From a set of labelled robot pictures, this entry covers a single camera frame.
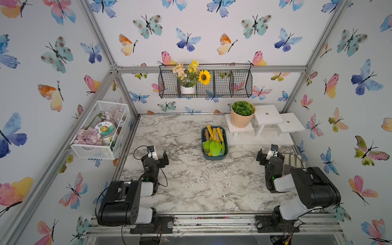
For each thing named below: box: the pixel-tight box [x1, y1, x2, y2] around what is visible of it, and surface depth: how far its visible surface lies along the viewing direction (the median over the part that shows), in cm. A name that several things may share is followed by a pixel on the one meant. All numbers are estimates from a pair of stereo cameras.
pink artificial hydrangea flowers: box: [72, 127, 103, 146], surface depth 61 cm
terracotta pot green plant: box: [230, 100, 256, 129], surface depth 87 cm
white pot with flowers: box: [172, 60, 212, 95], surface depth 86 cm
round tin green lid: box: [94, 121, 115, 138], surface depth 67 cm
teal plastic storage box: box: [201, 125, 229, 161], surface depth 98 cm
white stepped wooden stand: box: [225, 104, 306, 145], surface depth 100 cm
